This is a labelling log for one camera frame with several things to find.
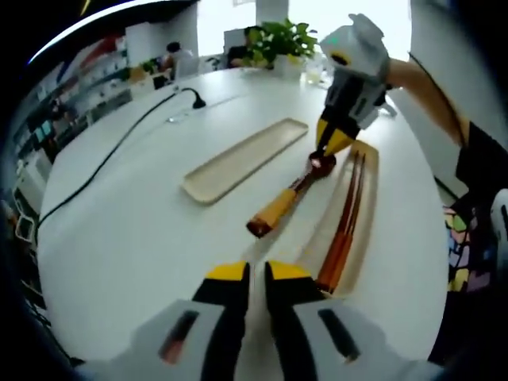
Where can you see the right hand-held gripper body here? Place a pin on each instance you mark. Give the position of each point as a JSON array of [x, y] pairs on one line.
[[361, 71]]

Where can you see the wooden chopstick utensil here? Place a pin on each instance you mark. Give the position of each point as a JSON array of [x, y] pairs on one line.
[[349, 206], [357, 210]]

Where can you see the ceiling light strip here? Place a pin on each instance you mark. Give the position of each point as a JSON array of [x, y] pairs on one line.
[[99, 24]]

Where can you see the white worn device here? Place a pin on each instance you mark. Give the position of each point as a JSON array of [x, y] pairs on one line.
[[501, 218]]

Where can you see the green potted plant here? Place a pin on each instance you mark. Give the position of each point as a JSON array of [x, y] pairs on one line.
[[285, 39]]

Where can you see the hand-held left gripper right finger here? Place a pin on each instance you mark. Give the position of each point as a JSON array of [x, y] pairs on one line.
[[317, 337]]

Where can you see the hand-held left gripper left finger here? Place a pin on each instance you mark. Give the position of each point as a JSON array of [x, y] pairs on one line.
[[190, 337]]

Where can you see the beige cutlery case lid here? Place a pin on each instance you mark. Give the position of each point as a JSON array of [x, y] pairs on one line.
[[246, 160]]

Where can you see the wooden spoon utensil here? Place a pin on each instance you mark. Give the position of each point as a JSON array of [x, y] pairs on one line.
[[278, 206]]

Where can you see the beige cutlery case base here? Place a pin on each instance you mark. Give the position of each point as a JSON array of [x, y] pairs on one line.
[[369, 198]]

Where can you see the shelf of white boxes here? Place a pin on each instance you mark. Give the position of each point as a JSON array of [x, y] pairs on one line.
[[83, 75]]

